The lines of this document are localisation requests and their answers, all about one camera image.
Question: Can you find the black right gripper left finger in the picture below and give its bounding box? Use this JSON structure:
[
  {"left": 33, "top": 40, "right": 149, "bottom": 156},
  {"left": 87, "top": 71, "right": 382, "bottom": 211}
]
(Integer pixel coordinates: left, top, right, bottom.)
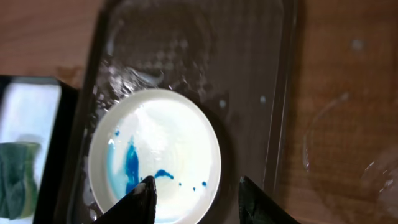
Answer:
[{"left": 93, "top": 176, "right": 157, "bottom": 224}]

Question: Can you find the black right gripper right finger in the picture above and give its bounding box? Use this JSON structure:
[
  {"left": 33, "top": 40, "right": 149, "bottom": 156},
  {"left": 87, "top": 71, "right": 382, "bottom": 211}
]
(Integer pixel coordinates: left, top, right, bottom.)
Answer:
[{"left": 238, "top": 176, "right": 299, "bottom": 224}]

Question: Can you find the white plate top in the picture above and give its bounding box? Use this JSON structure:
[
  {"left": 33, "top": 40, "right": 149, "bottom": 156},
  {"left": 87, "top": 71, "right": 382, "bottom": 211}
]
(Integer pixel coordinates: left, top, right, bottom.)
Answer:
[{"left": 88, "top": 89, "right": 221, "bottom": 223}]

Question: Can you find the green scrubbing sponge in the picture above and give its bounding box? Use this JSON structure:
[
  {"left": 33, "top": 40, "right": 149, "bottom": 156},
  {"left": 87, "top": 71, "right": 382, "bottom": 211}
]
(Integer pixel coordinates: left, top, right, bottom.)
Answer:
[{"left": 1, "top": 142, "right": 40, "bottom": 220}]

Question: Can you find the small tray with soapy foam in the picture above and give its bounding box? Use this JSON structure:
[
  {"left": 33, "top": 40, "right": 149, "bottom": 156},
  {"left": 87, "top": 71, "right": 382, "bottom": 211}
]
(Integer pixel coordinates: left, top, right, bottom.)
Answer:
[{"left": 1, "top": 75, "right": 78, "bottom": 223}]

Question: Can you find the large dark serving tray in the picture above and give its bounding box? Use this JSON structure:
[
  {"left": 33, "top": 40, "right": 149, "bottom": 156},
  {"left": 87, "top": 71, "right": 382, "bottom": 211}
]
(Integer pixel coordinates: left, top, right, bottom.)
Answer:
[{"left": 53, "top": 0, "right": 298, "bottom": 223}]

